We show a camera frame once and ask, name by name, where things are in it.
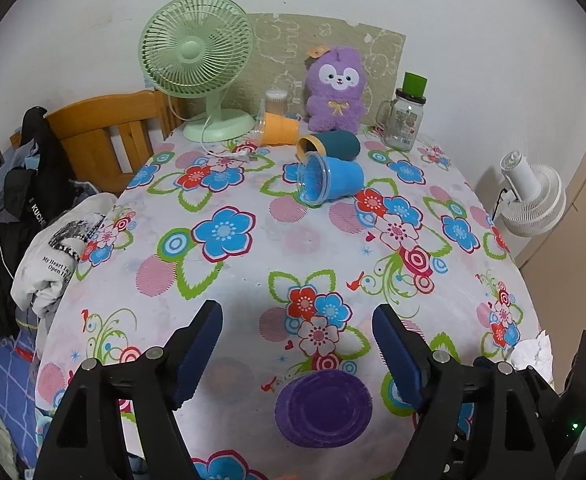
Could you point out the crumpled white paper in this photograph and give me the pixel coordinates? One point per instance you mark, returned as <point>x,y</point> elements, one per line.
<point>535,352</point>

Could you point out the blue checked quilt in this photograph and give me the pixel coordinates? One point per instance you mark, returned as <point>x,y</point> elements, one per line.
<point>8,375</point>

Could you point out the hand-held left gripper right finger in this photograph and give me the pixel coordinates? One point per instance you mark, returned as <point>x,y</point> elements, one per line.
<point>398,357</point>

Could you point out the purple cup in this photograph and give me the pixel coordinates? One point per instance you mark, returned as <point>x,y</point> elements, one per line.
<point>323,410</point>

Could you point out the green desk fan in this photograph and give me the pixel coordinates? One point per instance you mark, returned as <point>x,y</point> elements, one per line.
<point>193,50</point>

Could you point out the orange cup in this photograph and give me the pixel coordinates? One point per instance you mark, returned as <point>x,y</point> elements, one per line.
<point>280,130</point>

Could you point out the white printed shirt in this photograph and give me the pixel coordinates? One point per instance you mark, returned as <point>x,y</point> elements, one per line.
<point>48,260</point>

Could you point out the dark teal cup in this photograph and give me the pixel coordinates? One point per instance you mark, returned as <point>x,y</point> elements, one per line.
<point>338,144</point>

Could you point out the wooden headboard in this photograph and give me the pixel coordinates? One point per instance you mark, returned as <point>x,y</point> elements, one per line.
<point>93,140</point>

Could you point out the white floor fan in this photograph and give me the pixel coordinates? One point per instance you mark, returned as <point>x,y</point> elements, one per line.
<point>533,195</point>

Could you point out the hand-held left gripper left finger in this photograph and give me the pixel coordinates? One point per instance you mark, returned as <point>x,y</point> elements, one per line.
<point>200,352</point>

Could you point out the patterned wall sheet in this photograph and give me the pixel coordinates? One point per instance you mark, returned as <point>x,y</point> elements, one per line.
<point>283,45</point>

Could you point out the floral tablecloth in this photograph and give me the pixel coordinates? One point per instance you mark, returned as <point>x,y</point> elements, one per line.
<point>253,260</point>

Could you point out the blue cup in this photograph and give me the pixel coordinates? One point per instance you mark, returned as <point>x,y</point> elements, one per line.
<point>343,177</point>

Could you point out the purple plush toy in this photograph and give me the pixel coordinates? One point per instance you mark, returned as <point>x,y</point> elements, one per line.
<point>335,105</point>

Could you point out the glass jar mug green lid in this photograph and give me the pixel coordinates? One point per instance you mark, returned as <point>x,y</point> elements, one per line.
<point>403,125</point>

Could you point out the cotton swab container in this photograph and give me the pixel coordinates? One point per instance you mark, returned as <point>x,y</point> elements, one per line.
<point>275,102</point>

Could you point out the black jacket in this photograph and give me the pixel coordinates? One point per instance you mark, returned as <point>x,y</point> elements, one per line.
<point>48,175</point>

